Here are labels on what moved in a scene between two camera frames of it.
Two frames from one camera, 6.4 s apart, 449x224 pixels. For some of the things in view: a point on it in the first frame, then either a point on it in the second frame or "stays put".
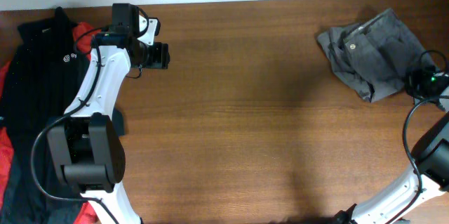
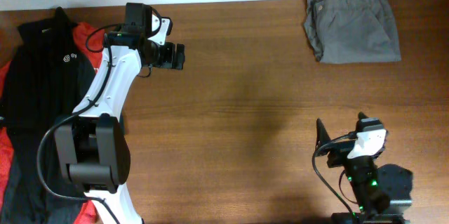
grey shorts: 376,54 → 351,27
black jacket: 45,75 stays put
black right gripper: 414,76 → 339,155
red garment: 83,34 stays put
